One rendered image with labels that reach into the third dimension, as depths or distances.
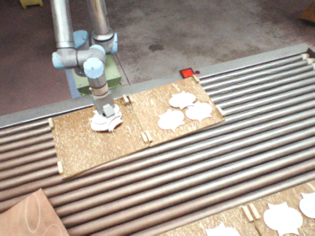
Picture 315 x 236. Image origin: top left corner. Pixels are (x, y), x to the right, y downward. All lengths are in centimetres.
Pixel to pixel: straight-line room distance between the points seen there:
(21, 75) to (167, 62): 170
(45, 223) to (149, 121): 63
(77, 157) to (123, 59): 211
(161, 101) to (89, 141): 42
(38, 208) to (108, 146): 39
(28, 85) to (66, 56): 203
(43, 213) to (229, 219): 68
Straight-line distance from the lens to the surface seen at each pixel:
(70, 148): 126
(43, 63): 339
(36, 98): 298
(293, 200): 119
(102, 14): 133
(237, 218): 108
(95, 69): 104
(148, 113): 130
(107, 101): 118
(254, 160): 124
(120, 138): 122
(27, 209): 106
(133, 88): 146
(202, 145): 122
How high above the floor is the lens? 194
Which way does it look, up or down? 51 degrees down
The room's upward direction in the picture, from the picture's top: 2 degrees counter-clockwise
